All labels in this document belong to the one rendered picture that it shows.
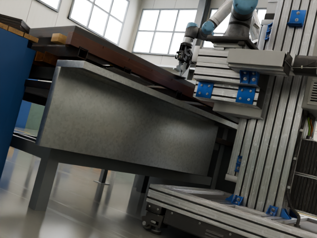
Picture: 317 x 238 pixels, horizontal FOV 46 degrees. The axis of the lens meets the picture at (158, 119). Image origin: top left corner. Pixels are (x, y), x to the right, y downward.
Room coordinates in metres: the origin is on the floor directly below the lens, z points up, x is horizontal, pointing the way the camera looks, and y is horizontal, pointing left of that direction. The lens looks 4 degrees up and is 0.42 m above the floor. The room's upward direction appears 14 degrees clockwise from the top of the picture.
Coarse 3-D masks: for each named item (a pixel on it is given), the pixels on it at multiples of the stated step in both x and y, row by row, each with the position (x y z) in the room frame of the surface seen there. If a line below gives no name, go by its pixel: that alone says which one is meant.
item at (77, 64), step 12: (60, 60) 1.60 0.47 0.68; (72, 60) 1.54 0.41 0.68; (84, 72) 1.72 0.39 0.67; (96, 72) 1.53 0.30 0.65; (108, 72) 1.58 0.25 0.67; (108, 84) 1.84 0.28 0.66; (120, 84) 1.87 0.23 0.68; (132, 84) 1.69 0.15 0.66; (144, 96) 2.03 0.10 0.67; (156, 96) 1.81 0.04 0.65; (168, 96) 1.88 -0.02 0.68; (180, 108) 2.27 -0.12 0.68; (192, 108) 2.04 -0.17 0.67; (204, 120) 2.48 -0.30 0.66; (216, 120) 2.23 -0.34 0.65
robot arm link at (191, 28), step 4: (188, 24) 2.45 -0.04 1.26; (192, 24) 2.44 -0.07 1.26; (196, 24) 2.45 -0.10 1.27; (188, 28) 2.44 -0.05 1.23; (192, 28) 2.44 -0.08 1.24; (196, 28) 2.44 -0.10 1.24; (188, 32) 2.44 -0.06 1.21; (192, 32) 2.44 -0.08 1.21; (196, 32) 2.44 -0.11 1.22; (184, 36) 2.45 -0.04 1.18; (188, 36) 2.44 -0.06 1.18; (192, 36) 2.44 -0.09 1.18; (196, 36) 2.45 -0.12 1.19
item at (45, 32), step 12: (36, 36) 1.92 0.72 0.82; (48, 36) 1.84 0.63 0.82; (84, 36) 1.74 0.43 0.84; (96, 36) 1.79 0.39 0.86; (120, 48) 1.91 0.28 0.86; (96, 60) 2.14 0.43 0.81; (144, 60) 2.05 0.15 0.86; (168, 72) 2.21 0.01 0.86; (156, 84) 2.45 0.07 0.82; (192, 84) 2.39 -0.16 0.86
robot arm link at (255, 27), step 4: (256, 12) 2.45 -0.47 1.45; (256, 16) 2.43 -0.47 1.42; (252, 20) 2.43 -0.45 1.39; (256, 20) 2.43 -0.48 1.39; (252, 24) 2.43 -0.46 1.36; (256, 24) 2.43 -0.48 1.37; (252, 28) 2.44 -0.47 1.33; (256, 28) 2.43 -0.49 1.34; (252, 32) 2.44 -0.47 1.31; (256, 32) 2.43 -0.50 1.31; (252, 36) 2.45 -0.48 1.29; (256, 36) 2.43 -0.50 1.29; (252, 40) 2.46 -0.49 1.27; (256, 40) 2.43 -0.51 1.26; (256, 44) 2.43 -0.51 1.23
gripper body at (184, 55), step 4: (180, 44) 2.45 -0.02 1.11; (184, 44) 2.42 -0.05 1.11; (188, 44) 2.44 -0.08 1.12; (180, 48) 2.45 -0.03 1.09; (184, 48) 2.44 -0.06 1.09; (188, 48) 2.47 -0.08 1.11; (176, 52) 2.46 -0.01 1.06; (180, 52) 2.45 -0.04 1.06; (184, 52) 2.41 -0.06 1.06; (188, 52) 2.47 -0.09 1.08; (180, 56) 2.43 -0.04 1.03; (184, 56) 2.43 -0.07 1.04; (188, 56) 2.45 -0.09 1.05; (180, 60) 2.48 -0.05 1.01; (184, 60) 2.44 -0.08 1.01
